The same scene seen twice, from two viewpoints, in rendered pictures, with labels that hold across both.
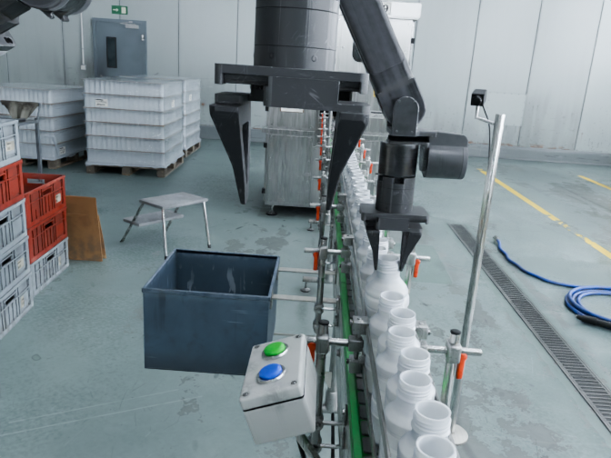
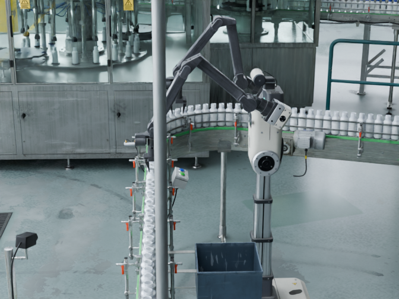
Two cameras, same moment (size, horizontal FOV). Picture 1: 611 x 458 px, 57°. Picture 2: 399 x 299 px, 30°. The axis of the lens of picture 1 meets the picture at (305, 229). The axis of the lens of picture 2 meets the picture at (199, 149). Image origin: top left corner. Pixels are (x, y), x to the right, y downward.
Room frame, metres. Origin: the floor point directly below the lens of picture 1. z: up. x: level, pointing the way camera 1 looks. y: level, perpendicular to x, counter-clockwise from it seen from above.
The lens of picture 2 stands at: (4.69, -0.11, 2.67)
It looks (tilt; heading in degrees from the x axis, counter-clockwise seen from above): 19 degrees down; 177
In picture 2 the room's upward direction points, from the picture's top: straight up
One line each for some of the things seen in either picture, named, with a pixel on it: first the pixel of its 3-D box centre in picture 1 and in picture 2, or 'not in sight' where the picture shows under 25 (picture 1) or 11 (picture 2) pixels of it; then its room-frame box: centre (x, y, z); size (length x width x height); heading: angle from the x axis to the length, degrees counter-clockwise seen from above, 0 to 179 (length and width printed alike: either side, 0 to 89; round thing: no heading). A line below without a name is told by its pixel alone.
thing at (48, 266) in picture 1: (21, 263); not in sight; (3.48, 1.87, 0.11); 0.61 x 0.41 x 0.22; 2
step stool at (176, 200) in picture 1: (165, 220); not in sight; (4.39, 1.15, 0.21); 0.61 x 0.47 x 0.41; 52
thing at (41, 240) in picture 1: (18, 231); not in sight; (3.48, 1.87, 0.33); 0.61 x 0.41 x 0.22; 2
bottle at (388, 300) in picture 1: (385, 343); not in sight; (0.79, -0.14, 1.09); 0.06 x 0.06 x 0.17
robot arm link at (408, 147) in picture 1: (402, 158); (151, 141); (0.85, -0.14, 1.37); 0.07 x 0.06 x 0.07; 89
